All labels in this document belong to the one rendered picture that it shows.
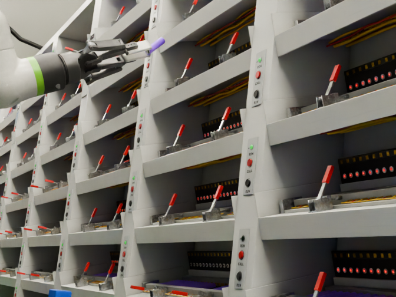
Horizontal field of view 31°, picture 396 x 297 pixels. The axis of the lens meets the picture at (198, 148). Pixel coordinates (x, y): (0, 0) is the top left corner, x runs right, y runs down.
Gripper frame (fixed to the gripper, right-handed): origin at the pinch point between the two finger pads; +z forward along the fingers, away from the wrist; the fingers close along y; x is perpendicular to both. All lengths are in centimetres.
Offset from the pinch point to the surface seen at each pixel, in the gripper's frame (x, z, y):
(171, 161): 17.9, 5.0, 25.9
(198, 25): -6.2, 22.3, 2.6
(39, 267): -46, -5, 176
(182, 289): 48, -6, 37
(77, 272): -7, -6, 118
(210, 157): 31.6, 5.1, 7.9
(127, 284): 31, -11, 59
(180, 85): 2.4, 14.1, 14.7
